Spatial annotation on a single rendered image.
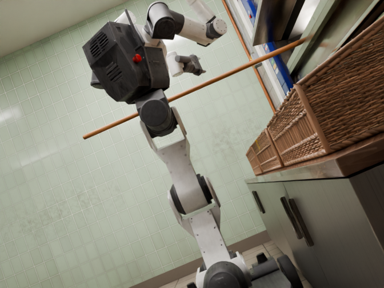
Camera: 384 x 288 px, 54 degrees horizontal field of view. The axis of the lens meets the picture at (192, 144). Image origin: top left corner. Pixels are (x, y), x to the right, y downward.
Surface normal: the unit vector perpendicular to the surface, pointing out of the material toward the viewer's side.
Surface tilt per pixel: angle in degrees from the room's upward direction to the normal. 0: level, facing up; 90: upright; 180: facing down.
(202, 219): 68
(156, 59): 101
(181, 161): 80
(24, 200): 90
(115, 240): 90
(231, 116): 90
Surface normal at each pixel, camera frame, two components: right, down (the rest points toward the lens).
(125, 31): 0.72, -0.39
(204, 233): -0.20, -0.44
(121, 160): -0.08, -0.11
